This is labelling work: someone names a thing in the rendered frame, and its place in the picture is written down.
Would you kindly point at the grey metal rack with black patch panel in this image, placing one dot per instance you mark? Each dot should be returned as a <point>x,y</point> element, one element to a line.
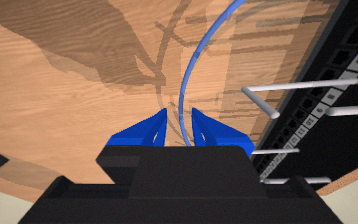
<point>323,145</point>

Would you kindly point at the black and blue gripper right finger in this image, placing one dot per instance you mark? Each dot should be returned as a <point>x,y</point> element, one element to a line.
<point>217,133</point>

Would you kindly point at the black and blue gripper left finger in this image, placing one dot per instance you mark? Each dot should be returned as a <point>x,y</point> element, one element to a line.
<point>143,133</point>

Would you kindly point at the blue cable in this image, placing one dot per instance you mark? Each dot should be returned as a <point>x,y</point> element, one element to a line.
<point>219,21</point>

